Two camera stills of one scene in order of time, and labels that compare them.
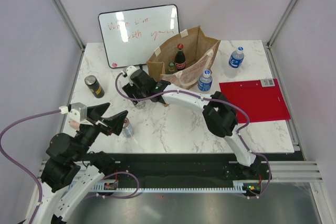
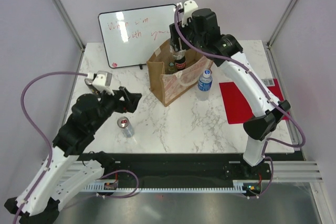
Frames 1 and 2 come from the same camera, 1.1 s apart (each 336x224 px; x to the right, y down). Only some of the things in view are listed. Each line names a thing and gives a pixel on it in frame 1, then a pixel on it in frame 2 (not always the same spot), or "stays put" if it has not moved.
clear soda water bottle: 140,105 -> 177,55
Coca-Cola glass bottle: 180,60 stays put
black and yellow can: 94,86 stays put
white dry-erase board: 131,36 stays put
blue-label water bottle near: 205,81 stays put
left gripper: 115,121 -> 131,102
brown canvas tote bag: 200,52 stays put
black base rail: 189,169 stays put
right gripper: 133,84 -> 174,37
